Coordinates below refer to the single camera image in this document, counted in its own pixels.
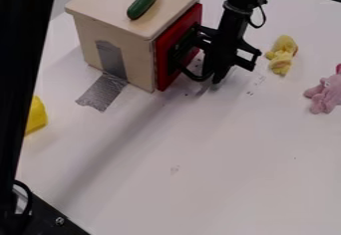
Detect drawer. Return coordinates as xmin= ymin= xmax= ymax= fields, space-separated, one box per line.
xmin=152 ymin=2 xmax=216 ymax=93

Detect yellow cloth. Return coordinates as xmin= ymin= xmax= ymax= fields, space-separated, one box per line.
xmin=24 ymin=95 xmax=50 ymax=137

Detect yellow plush toy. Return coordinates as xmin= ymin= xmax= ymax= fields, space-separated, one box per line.
xmin=263 ymin=34 xmax=300 ymax=78

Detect green toy cucumber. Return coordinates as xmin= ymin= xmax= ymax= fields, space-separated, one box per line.
xmin=125 ymin=0 xmax=162 ymax=21

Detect black cable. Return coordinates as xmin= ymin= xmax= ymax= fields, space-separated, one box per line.
xmin=12 ymin=179 xmax=35 ymax=227

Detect black frame post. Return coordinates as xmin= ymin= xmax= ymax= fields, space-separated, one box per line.
xmin=0 ymin=0 xmax=93 ymax=235

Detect pink plush toy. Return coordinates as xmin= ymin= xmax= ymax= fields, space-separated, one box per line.
xmin=302 ymin=63 xmax=341 ymax=116

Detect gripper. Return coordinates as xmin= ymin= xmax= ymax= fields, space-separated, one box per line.
xmin=191 ymin=10 xmax=264 ymax=85

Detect grey tape strip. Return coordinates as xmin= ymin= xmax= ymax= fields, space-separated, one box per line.
xmin=74 ymin=40 xmax=131 ymax=114

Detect cabinet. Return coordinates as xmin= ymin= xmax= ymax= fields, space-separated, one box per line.
xmin=64 ymin=0 xmax=207 ymax=94

